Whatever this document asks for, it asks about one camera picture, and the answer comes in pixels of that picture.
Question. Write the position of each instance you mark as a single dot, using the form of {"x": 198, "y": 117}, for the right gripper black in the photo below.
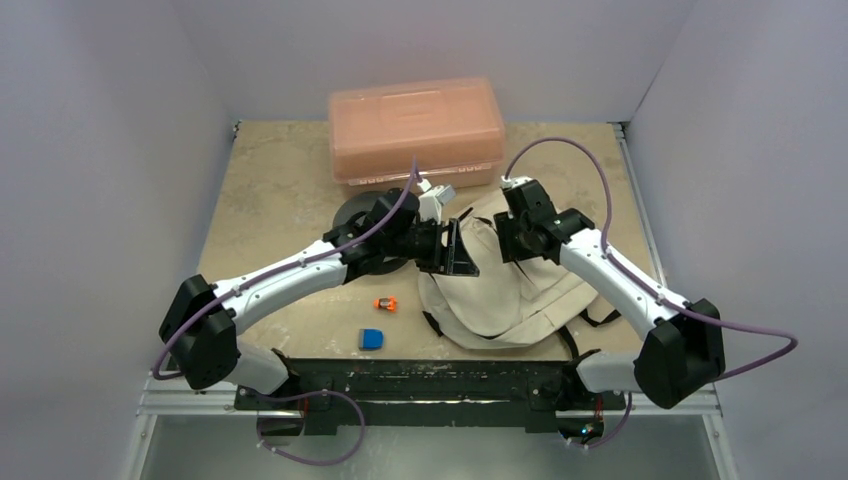
{"x": 506, "y": 237}

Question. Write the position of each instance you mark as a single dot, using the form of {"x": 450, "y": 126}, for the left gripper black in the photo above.
{"x": 437, "y": 262}

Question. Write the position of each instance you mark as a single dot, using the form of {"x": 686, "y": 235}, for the cream canvas backpack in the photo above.
{"x": 508, "y": 305}

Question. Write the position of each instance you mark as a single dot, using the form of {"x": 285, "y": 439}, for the pink translucent storage box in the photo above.
{"x": 451, "y": 129}

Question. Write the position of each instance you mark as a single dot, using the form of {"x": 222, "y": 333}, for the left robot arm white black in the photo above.
{"x": 202, "y": 328}

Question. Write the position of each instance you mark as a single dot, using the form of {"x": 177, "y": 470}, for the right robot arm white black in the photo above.
{"x": 617, "y": 281}

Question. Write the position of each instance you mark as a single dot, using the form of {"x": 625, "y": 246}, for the small orange toy car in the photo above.
{"x": 386, "y": 303}

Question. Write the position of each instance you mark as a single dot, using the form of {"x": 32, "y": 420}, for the black filament spool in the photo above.
{"x": 357, "y": 206}

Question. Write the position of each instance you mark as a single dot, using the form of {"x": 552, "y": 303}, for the blue eraser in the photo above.
{"x": 370, "y": 339}

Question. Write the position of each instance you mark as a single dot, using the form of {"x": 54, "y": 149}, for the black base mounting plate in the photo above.
{"x": 328, "y": 394}

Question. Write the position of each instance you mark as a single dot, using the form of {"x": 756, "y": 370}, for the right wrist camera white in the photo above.
{"x": 507, "y": 183}

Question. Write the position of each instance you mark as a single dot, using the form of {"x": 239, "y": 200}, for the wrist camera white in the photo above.
{"x": 507, "y": 183}
{"x": 433, "y": 199}

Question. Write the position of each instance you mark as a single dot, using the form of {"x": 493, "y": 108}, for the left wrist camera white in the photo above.
{"x": 433, "y": 199}

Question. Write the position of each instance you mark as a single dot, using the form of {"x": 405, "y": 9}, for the aluminium rail right side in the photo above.
{"x": 636, "y": 185}

